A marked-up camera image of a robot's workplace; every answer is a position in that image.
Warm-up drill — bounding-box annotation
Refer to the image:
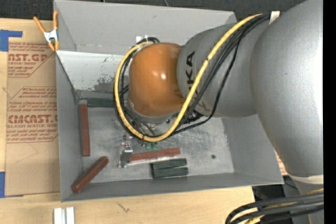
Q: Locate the red-brown block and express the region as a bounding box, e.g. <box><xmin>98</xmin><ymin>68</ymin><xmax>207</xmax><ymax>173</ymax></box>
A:
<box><xmin>70</xmin><ymin>155</ymin><xmax>110</xmax><ymax>194</ymax></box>
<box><xmin>129</xmin><ymin>147</ymin><xmax>182</xmax><ymax>162</ymax></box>
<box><xmin>79</xmin><ymin>104</ymin><xmax>91</xmax><ymax>157</ymax></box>

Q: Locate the dark green flat block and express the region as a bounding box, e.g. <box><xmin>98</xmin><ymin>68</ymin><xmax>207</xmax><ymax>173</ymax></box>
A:
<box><xmin>86</xmin><ymin>98</ymin><xmax>117</xmax><ymax>109</ymax></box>
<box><xmin>151</xmin><ymin>166</ymin><xmax>190</xmax><ymax>179</ymax></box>
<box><xmin>150</xmin><ymin>157</ymin><xmax>188</xmax><ymax>169</ymax></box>

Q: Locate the brown cardboard board red print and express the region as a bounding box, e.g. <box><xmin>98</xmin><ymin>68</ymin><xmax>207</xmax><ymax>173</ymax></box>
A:
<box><xmin>0</xmin><ymin>17</ymin><xmax>61</xmax><ymax>198</ymax></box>

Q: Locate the grey metal bin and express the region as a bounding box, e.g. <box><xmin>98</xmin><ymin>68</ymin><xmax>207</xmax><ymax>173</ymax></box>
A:
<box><xmin>53</xmin><ymin>0</ymin><xmax>285</xmax><ymax>202</ymax></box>

